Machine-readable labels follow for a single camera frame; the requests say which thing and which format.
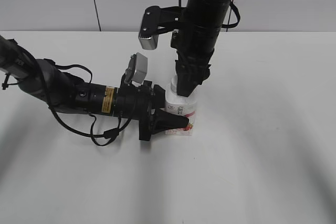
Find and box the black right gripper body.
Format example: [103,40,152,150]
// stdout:
[171,24,221,67]

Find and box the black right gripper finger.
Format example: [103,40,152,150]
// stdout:
[197,63,211,85]
[175,61,198,97]

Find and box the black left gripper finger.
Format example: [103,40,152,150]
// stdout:
[152,109,189,135]

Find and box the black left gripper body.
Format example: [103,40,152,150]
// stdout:
[113,80,165,141]

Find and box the white yili changqing yogurt bottle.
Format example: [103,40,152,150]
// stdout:
[165,84,197,136]

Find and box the white bottle cap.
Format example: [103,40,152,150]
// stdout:
[170,75,178,95]

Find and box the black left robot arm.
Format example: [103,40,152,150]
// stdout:
[1,38,189,144]

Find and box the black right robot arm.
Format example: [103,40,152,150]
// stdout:
[171,0,238,97]

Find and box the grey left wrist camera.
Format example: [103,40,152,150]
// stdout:
[124,52,148,84]

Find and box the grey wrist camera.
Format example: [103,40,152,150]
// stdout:
[138,6,161,50]
[124,52,148,84]

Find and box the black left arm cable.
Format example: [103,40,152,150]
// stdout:
[2,62,134,146]

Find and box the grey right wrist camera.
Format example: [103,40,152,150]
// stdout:
[138,6,161,50]

